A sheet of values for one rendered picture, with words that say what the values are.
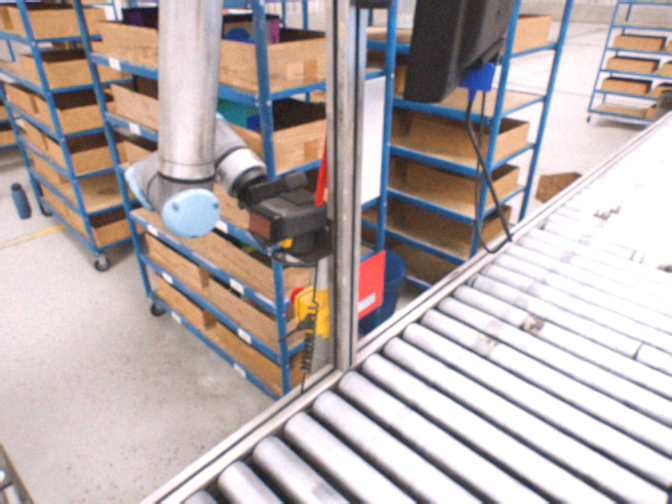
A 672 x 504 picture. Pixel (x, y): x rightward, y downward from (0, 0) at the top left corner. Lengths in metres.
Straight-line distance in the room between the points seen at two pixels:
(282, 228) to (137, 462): 1.27
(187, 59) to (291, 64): 0.51
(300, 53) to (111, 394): 1.44
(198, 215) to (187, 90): 0.19
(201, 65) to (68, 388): 1.63
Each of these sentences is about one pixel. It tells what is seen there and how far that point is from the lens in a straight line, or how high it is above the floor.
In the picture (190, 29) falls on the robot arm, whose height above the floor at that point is 1.32.
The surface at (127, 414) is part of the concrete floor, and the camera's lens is 1.97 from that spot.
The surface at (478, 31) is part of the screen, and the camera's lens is 0.63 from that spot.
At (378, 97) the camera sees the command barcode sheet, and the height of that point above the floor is 1.22.
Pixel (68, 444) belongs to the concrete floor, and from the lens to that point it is 1.96.
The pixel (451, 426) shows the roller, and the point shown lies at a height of 0.73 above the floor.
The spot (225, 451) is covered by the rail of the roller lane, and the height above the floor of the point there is 0.74.
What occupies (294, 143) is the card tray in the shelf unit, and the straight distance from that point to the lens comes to 1.26.
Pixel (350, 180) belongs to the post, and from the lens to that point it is 0.69.
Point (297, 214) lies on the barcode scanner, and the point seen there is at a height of 1.08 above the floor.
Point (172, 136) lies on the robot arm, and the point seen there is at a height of 1.17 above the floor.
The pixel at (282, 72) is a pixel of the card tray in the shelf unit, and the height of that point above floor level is 1.18.
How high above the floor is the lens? 1.38
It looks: 31 degrees down
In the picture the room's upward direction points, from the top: straight up
